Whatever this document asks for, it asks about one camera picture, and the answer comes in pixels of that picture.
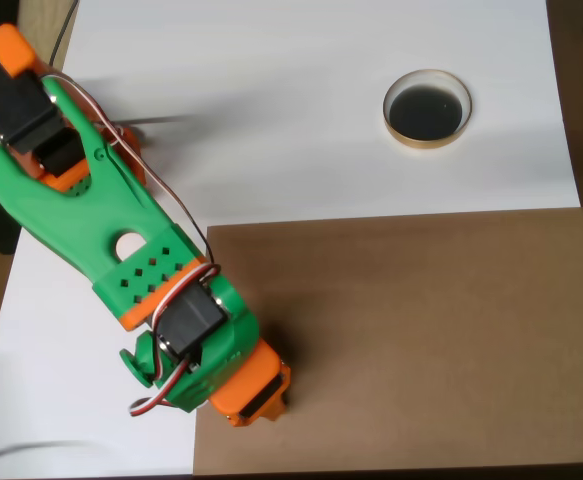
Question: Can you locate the orange perforated arm base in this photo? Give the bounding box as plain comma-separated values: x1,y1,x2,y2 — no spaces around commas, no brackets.
101,124,148,187

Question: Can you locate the round black dish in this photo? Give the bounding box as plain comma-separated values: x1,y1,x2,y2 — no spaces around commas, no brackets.
382,69,472,151

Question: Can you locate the brown rectangular board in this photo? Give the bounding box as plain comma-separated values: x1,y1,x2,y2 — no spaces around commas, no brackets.
192,207,583,476

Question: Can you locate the dark cable behind arm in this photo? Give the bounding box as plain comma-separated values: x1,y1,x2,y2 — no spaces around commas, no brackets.
48,0,80,69

